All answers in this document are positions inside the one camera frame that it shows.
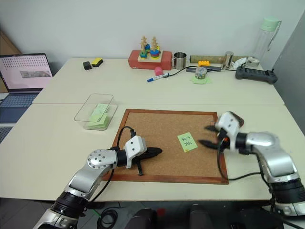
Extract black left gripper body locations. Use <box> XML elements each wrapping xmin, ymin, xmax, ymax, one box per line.
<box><xmin>132</xmin><ymin>148</ymin><xmax>150</xmax><ymax>166</ymax></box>

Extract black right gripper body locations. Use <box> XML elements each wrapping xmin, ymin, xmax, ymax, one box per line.
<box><xmin>215</xmin><ymin>128</ymin><xmax>230</xmax><ymax>150</ymax></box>

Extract green note with writing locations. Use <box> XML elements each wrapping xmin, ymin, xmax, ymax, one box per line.
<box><xmin>177</xmin><ymin>131</ymin><xmax>199</xmax><ymax>153</ymax></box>

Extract clear jar of pushpins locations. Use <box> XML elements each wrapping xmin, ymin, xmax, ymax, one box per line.
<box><xmin>194</xmin><ymin>67</ymin><xmax>208</xmax><ymax>81</ymax></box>

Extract clear plastic box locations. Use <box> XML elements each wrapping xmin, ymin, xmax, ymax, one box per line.
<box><xmin>73</xmin><ymin>93</ymin><xmax>119</xmax><ymax>131</ymax></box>

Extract red rectangular box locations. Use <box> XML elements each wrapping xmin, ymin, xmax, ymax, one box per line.
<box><xmin>127</xmin><ymin>50</ymin><xmax>173</xmax><ymax>71</ymax></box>

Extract wood-framed cork board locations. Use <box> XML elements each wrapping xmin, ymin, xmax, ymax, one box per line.
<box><xmin>102</xmin><ymin>108</ymin><xmax>229</xmax><ymax>185</ymax></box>

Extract green notes under jar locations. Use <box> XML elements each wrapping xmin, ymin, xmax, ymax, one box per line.
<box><xmin>189</xmin><ymin>74</ymin><xmax>213</xmax><ymax>85</ymax></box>

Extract dark rounded shape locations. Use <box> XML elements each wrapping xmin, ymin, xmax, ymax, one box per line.
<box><xmin>189</xmin><ymin>204</ymin><xmax>213</xmax><ymax>229</ymax></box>
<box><xmin>123</xmin><ymin>207</ymin><xmax>158</xmax><ymax>229</ymax></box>

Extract stack of green notes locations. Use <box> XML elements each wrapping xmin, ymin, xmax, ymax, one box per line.
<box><xmin>87</xmin><ymin>103</ymin><xmax>111</xmax><ymax>129</ymax></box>

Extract grey usb hub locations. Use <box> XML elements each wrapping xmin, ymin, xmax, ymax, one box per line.
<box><xmin>186</xmin><ymin>66</ymin><xmax>223</xmax><ymax>73</ymax></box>

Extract black handheld controller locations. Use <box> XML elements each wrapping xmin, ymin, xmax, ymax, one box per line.
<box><xmin>235</xmin><ymin>65</ymin><xmax>278</xmax><ymax>85</ymax></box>

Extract cardboard tube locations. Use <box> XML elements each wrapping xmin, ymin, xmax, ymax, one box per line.
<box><xmin>189</xmin><ymin>55</ymin><xmax>249</xmax><ymax>64</ymax></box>

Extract steel cylinder cup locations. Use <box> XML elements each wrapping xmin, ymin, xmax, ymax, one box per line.
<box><xmin>220</xmin><ymin>51</ymin><xmax>234</xmax><ymax>70</ymax></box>

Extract white crumpled cloth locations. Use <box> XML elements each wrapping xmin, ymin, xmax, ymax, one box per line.
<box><xmin>229</xmin><ymin>57</ymin><xmax>249</xmax><ymax>70</ymax></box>

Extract blue whiteboard marker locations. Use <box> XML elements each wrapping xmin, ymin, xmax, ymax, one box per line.
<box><xmin>146</xmin><ymin>72</ymin><xmax>171</xmax><ymax>83</ymax></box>

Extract metal mug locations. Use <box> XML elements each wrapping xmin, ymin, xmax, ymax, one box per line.
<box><xmin>171</xmin><ymin>52</ymin><xmax>188</xmax><ymax>71</ymax></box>

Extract clear tape roll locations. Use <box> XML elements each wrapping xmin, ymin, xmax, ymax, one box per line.
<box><xmin>245</xmin><ymin>57</ymin><xmax>261</xmax><ymax>68</ymax></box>

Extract wooden colourful stacking toy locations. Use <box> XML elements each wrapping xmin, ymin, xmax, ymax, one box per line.
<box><xmin>138</xmin><ymin>35</ymin><xmax>163</xmax><ymax>63</ymax></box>

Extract clear bottle with green lid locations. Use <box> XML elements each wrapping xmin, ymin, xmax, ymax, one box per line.
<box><xmin>251</xmin><ymin>16</ymin><xmax>283</xmax><ymax>67</ymax></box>

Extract yellow and black eraser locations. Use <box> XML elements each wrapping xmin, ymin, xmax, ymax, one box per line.
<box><xmin>91</xmin><ymin>57</ymin><xmax>105</xmax><ymax>68</ymax></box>

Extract grey cabinet panel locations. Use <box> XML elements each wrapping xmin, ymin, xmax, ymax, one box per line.
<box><xmin>271</xmin><ymin>7</ymin><xmax>305</xmax><ymax>107</ymax></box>

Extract dark mesh panel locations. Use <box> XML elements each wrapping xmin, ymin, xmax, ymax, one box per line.
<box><xmin>0</xmin><ymin>126</ymin><xmax>13</xmax><ymax>144</ymax></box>

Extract open laptop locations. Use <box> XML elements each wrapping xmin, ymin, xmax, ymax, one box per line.
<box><xmin>0</xmin><ymin>52</ymin><xmax>54</xmax><ymax>124</ymax></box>

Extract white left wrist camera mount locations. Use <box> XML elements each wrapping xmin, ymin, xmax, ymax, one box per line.
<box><xmin>123</xmin><ymin>135</ymin><xmax>148</xmax><ymax>169</ymax></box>

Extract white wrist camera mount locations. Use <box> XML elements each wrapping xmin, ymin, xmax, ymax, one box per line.
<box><xmin>123</xmin><ymin>135</ymin><xmax>148</xmax><ymax>169</ymax></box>
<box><xmin>214</xmin><ymin>111</ymin><xmax>244</xmax><ymax>142</ymax></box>

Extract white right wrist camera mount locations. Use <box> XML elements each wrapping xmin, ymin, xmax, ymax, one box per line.
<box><xmin>214</xmin><ymin>111</ymin><xmax>244</xmax><ymax>142</ymax></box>

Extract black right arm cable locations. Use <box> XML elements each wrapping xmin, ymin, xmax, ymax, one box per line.
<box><xmin>216</xmin><ymin>137</ymin><xmax>263</xmax><ymax>181</ymax></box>

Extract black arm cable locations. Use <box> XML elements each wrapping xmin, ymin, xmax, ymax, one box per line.
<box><xmin>216</xmin><ymin>137</ymin><xmax>263</xmax><ymax>181</ymax></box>
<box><xmin>90</xmin><ymin>125</ymin><xmax>137</xmax><ymax>203</ymax></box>

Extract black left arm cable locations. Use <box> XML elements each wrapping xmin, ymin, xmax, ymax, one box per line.
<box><xmin>90</xmin><ymin>125</ymin><xmax>137</xmax><ymax>203</ymax></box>

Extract coiled black floor cable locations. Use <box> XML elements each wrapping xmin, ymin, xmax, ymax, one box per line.
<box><xmin>96</xmin><ymin>206</ymin><xmax>119</xmax><ymax>229</ymax></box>

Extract black hub cable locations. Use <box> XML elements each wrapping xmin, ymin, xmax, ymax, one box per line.
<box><xmin>166</xmin><ymin>67</ymin><xmax>189</xmax><ymax>77</ymax></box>

